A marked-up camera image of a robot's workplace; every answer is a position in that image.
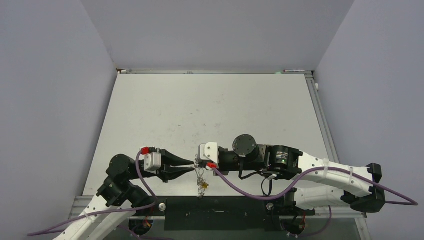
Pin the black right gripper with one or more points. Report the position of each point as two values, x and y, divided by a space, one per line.
202 163

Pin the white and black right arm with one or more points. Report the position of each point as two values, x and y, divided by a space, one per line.
315 183

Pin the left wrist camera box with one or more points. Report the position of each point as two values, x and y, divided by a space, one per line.
152 162

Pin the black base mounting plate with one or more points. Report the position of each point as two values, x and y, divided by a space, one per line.
219 213

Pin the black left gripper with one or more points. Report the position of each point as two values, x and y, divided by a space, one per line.
171 165

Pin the large metal keyring with rings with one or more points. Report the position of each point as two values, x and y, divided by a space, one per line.
201 182

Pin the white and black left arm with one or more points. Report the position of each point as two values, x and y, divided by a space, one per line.
125 193

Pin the aluminium table frame rail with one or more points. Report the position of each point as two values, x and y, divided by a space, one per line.
322 121

